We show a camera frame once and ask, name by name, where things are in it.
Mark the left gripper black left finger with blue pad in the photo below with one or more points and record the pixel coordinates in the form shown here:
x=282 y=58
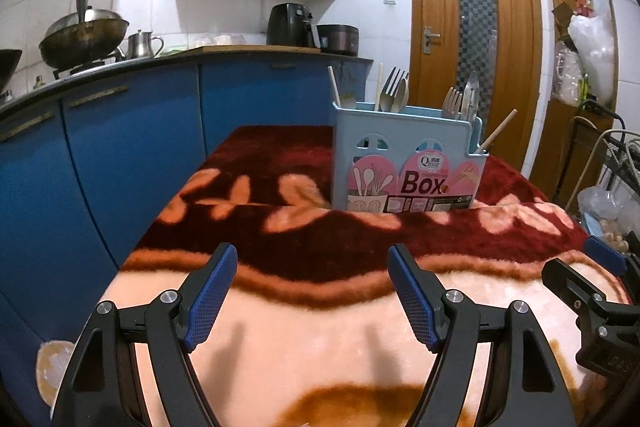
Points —
x=102 y=386

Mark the egg carton in bag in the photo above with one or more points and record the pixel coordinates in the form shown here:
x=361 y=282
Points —
x=612 y=216

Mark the light blue utensil box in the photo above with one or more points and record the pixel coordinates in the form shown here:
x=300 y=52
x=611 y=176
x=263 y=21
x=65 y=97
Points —
x=412 y=161

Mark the dark rice cooker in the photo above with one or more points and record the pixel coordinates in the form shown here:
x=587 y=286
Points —
x=339 y=39

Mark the wooden cutting board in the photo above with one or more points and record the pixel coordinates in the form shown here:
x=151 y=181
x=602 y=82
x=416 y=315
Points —
x=248 y=48

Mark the black air fryer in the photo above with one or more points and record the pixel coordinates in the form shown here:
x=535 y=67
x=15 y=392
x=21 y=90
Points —
x=291 y=24

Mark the wooden door with glass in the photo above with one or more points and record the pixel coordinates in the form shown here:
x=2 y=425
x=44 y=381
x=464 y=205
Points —
x=497 y=41

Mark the steel kettle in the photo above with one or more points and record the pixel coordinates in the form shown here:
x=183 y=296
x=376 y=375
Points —
x=143 y=44

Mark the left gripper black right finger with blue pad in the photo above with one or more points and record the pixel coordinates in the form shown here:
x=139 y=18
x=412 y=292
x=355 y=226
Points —
x=524 y=385

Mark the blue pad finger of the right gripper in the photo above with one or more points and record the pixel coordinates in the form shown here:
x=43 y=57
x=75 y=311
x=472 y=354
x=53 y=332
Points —
x=595 y=315

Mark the wok with steel lid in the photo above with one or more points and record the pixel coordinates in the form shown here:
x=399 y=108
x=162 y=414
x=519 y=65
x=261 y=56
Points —
x=81 y=37

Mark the wooden chopstick in box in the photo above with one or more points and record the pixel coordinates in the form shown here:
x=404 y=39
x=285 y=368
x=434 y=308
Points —
x=379 y=86

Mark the blue base kitchen cabinet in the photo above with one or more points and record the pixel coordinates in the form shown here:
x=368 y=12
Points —
x=88 y=162

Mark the wooden corner shelf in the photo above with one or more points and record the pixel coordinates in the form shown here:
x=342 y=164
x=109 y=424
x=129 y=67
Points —
x=569 y=88

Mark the black wire rack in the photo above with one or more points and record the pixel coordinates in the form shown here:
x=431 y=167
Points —
x=598 y=151

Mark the grey fork in box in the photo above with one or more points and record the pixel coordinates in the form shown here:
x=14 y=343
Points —
x=389 y=89

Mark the silver fork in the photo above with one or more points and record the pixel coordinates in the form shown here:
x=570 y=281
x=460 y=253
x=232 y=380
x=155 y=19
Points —
x=452 y=104

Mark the red floral plush blanket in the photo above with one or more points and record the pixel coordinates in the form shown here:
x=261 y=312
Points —
x=311 y=331

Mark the white plastic bag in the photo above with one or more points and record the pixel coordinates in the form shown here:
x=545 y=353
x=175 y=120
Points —
x=593 y=37

